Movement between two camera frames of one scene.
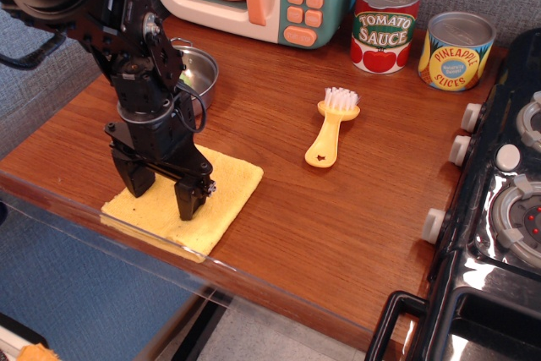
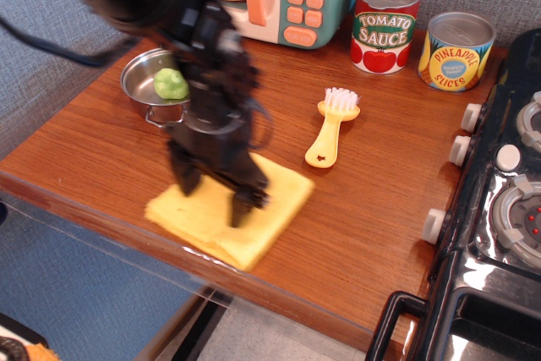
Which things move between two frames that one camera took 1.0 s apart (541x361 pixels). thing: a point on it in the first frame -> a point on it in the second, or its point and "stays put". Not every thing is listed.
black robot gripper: [164, 141] -> [221, 149]
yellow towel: [157, 216] -> [205, 215]
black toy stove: [485, 298] stays put
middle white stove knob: [459, 150] stays put
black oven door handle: [398, 303] stays put
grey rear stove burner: [528, 122] stays put
